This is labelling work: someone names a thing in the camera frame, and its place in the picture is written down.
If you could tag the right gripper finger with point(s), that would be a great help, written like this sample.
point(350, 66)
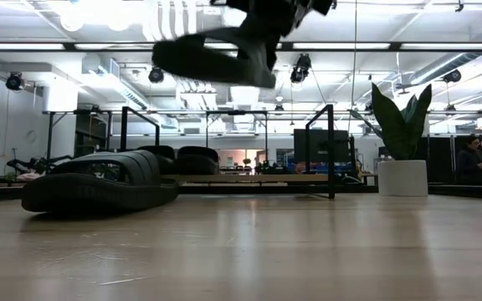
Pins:
point(253, 39)
point(272, 50)

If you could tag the black rubber slide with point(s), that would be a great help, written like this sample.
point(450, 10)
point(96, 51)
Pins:
point(98, 194)
point(199, 161)
point(161, 154)
point(199, 62)

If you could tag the black ceiling spotlight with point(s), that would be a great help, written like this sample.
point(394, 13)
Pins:
point(452, 76)
point(14, 81)
point(156, 75)
point(300, 69)

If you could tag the black monitor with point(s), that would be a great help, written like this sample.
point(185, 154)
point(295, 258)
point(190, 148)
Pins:
point(318, 150)

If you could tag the black overhead beam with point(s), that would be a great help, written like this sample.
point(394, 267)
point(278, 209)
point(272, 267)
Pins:
point(395, 46)

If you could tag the green plant in white pot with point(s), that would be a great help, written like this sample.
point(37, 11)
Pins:
point(402, 177)

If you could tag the black background rack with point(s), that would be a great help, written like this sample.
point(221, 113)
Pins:
point(92, 134)

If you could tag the person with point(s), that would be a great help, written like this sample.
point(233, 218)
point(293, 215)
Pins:
point(469, 163)

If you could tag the distant black equipment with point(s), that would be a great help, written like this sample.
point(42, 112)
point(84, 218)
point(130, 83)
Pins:
point(36, 164)

